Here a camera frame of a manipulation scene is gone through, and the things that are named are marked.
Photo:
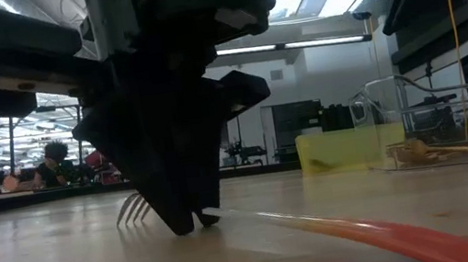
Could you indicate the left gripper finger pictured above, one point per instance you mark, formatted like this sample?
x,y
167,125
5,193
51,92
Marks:
x,y
150,162
210,130

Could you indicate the background black robot arm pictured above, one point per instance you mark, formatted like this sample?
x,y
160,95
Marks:
x,y
246,152

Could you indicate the red storage rack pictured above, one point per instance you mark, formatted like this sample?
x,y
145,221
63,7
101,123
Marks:
x,y
102,167

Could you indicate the dark cabinet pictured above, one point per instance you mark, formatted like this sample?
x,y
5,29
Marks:
x,y
298,126

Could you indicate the person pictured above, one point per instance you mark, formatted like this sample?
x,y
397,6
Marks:
x,y
54,172

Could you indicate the black equipment boxes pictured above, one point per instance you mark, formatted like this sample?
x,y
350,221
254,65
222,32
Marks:
x,y
334,118

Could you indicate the yellow plastic bin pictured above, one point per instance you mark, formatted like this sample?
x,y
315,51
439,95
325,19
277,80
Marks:
x,y
348,146

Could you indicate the LED light bar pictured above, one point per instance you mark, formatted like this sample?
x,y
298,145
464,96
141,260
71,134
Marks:
x,y
318,42

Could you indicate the wall vent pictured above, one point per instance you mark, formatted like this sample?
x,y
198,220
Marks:
x,y
277,75

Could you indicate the black aluminium table frame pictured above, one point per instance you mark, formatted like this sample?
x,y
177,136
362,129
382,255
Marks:
x,y
17,203

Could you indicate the black gantry frame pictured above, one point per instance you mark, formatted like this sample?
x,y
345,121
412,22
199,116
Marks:
x,y
11,145

